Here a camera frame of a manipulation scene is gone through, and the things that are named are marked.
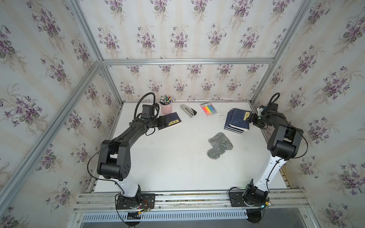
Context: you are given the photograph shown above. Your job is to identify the blue book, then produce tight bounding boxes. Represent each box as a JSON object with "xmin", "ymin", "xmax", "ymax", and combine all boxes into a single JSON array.
[
  {"xmin": 224, "ymin": 108, "xmax": 252, "ymax": 134},
  {"xmin": 158, "ymin": 112, "xmax": 182, "ymax": 131}
]

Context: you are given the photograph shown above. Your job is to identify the grey black stapler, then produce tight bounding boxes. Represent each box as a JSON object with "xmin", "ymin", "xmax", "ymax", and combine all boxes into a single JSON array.
[{"xmin": 180, "ymin": 104, "xmax": 197, "ymax": 118}]

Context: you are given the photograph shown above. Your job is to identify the grey patterned cloth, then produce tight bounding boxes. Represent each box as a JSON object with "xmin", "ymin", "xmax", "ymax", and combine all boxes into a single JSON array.
[{"xmin": 207, "ymin": 132, "xmax": 233, "ymax": 160}]

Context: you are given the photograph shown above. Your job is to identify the pink pen cup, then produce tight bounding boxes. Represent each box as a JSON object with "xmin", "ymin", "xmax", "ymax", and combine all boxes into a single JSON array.
[{"xmin": 160, "ymin": 103, "xmax": 173, "ymax": 116}]

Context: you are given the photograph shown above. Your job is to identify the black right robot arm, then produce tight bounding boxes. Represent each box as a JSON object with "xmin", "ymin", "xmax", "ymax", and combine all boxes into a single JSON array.
[{"xmin": 249, "ymin": 102, "xmax": 303, "ymax": 192}]

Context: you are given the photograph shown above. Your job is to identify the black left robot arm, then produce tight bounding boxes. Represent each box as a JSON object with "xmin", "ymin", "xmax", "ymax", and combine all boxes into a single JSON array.
[{"xmin": 97, "ymin": 103, "xmax": 167, "ymax": 204}]

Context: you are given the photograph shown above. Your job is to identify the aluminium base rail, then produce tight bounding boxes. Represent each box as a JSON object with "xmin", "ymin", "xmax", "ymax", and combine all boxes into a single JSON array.
[{"xmin": 71, "ymin": 189, "xmax": 309, "ymax": 223}]

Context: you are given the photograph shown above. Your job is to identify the pens in cup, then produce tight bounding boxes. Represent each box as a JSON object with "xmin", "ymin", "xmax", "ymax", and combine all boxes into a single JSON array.
[{"xmin": 160, "ymin": 96, "xmax": 172, "ymax": 105}]

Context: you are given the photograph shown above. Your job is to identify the colourful highlighter pack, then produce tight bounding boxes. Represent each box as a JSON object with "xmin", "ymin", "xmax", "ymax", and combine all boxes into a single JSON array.
[{"xmin": 200, "ymin": 102, "xmax": 217, "ymax": 116}]

